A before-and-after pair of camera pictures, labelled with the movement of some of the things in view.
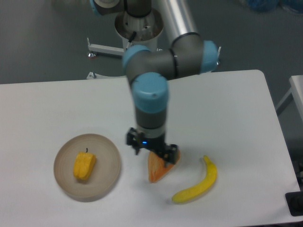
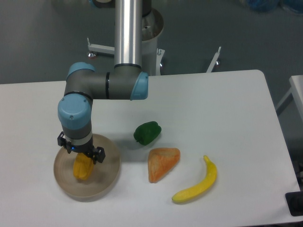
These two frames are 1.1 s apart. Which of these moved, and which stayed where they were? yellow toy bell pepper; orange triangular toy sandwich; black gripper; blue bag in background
Moved: black gripper
Stayed: orange triangular toy sandwich; blue bag in background; yellow toy bell pepper
